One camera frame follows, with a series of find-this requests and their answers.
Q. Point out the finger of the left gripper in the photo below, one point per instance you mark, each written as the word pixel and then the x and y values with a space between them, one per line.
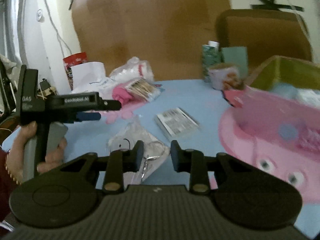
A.
pixel 87 116
pixel 109 105

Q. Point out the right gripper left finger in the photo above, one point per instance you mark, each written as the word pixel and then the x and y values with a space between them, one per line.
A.
pixel 117 164

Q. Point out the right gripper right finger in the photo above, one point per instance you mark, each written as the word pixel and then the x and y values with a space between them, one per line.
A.
pixel 196 164

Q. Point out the pink fuzzy cloth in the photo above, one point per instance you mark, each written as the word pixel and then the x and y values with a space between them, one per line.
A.
pixel 120 94

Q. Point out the clear bag with keyring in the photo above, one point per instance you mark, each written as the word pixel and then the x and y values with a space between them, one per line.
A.
pixel 154 151

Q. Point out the cotton swabs bag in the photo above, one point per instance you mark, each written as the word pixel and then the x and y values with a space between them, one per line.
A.
pixel 142 90

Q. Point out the barcode labelled flat pack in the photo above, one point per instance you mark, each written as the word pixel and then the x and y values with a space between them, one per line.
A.
pixel 176 123

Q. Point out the pink macaron biscuit tin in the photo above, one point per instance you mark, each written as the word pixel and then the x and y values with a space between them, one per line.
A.
pixel 267 107

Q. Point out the person left hand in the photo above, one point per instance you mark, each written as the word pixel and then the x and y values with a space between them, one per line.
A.
pixel 14 161

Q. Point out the white tissue pack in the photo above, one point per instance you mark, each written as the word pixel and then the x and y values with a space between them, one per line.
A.
pixel 91 77

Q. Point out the plastic-wrapped paper cups stack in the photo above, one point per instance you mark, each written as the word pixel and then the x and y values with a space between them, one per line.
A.
pixel 133 69

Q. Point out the blue Peppa Pig tablecloth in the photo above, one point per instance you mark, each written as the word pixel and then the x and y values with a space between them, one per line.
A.
pixel 202 103

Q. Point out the white paper snack cup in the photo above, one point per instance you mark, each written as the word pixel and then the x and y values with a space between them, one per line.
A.
pixel 225 76

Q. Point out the brown wooden board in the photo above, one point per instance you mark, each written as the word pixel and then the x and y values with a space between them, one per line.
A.
pixel 169 34

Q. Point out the green patterned drink carton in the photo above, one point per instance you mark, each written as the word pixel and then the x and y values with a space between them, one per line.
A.
pixel 210 57

